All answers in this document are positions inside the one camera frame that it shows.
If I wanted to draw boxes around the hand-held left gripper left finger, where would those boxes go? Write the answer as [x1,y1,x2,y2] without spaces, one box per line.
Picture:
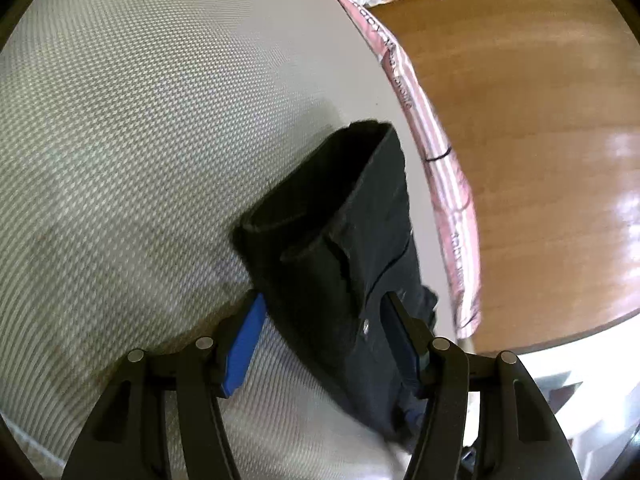
[60,290,268,480]

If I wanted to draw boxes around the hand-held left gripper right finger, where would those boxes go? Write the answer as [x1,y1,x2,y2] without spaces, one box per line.
[381,291,584,480]

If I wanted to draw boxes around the black pants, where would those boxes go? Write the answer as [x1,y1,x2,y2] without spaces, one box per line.
[235,120,441,448]

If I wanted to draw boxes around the white patterned cloth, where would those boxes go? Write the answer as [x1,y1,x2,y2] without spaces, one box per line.
[515,310,640,461]

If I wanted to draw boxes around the wooden headboard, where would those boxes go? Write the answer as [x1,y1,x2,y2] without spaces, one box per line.
[370,0,640,356]

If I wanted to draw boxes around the pink striped tree-print pillow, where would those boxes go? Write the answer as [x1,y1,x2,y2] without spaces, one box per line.
[337,0,468,211]

